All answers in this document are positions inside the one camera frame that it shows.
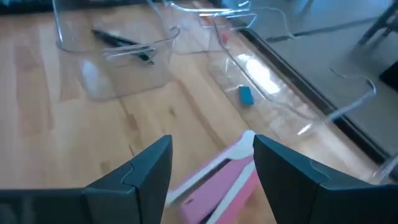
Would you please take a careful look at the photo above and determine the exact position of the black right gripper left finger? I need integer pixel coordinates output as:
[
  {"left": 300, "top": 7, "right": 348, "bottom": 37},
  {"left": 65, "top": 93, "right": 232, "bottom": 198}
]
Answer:
[{"left": 0, "top": 134, "right": 173, "bottom": 224}]

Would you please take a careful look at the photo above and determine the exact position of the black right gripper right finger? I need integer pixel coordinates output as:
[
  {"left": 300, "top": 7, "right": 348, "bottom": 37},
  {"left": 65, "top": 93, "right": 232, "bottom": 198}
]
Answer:
[{"left": 253, "top": 134, "right": 398, "bottom": 224}]

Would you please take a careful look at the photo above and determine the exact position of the small blue eraser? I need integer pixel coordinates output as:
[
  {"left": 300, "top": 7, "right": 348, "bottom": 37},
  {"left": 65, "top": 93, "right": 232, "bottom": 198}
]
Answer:
[{"left": 238, "top": 85, "right": 255, "bottom": 106}]

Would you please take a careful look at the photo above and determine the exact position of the black pen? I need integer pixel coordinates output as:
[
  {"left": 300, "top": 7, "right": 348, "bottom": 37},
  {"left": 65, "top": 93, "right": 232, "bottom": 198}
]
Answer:
[{"left": 91, "top": 29, "right": 155, "bottom": 65}]

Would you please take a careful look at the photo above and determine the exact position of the pink and white eraser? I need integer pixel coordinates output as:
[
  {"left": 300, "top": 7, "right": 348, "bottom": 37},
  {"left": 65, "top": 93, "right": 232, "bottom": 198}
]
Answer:
[{"left": 164, "top": 129, "right": 261, "bottom": 224}]

